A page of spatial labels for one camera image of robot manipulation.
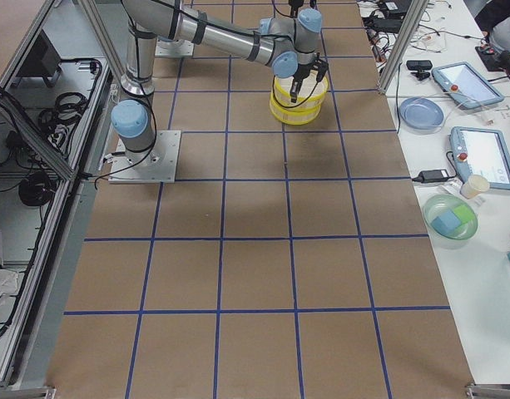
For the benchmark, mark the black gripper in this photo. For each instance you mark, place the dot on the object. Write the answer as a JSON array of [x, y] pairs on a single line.
[[302, 71]]

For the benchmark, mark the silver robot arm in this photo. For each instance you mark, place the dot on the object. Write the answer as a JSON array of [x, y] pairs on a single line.
[[288, 45]]

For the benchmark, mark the black webcam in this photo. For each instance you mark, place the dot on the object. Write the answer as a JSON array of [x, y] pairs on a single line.
[[420, 68]]

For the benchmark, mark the blue plate on side table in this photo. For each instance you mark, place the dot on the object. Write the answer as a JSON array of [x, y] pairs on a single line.
[[421, 113]]

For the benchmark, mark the black power adapter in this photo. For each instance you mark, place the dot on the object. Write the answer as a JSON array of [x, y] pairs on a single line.
[[432, 176]]

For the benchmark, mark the upper blue teach pendant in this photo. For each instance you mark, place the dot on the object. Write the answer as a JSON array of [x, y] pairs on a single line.
[[466, 86]]

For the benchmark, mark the blue teach pendant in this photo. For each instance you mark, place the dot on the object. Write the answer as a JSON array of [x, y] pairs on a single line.
[[466, 86], [478, 151]]

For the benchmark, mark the lower blue teach pendant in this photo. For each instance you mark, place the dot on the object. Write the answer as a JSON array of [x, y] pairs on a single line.
[[478, 151]]

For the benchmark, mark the blue foam block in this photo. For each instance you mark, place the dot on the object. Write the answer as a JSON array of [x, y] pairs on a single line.
[[445, 223]]

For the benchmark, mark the white paper cup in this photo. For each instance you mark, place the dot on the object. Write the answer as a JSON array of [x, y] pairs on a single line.
[[473, 186]]

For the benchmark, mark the green foam block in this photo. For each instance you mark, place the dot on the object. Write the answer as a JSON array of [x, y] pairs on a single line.
[[464, 213]]

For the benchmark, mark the aluminium frame post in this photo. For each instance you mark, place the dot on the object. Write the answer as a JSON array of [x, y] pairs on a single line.
[[409, 26]]

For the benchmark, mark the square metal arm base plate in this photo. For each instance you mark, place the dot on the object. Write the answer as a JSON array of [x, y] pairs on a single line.
[[159, 166]]

